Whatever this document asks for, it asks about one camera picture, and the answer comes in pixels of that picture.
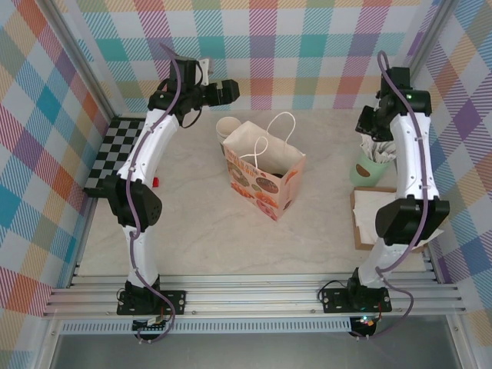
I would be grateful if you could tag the small red block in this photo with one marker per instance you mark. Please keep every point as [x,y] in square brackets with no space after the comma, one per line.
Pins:
[157,182]

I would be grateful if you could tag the paper cup stack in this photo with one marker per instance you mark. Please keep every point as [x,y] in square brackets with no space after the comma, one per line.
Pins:
[227,127]

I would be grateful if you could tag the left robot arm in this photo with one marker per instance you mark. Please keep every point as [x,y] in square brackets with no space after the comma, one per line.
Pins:
[153,146]

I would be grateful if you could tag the mint green holder cup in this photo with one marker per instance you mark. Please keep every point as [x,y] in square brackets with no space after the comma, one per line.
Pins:
[369,173]

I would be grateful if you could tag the white paper napkin stack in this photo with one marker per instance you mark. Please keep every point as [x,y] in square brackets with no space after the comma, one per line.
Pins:
[369,200]

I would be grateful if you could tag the black grey chessboard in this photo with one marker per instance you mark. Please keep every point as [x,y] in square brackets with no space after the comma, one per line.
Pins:
[111,150]

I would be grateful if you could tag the brown cardboard napkin tray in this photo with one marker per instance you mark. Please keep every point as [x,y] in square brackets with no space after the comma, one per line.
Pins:
[357,240]

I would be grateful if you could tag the aluminium corner post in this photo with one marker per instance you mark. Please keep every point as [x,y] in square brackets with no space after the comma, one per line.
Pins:
[430,23]
[81,57]

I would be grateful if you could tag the aluminium rail frame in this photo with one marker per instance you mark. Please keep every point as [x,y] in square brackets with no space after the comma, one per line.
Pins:
[250,296]

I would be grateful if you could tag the right aluminium corner post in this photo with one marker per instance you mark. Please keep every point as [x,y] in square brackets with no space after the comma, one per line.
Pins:
[430,23]

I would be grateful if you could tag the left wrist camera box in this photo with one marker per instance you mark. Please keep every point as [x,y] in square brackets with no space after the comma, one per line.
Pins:
[205,73]

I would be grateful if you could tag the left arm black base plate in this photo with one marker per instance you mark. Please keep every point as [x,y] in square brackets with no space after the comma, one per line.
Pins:
[175,301]

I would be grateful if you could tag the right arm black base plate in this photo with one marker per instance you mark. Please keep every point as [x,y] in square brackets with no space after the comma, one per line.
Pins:
[334,301]

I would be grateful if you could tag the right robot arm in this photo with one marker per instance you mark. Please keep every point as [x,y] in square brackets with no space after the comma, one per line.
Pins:
[403,165]

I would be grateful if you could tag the left aluminium corner post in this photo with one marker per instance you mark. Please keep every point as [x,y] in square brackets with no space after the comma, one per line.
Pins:
[81,57]

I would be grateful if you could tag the printed paper takeout bag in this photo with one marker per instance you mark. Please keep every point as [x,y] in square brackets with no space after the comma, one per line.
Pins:
[250,180]

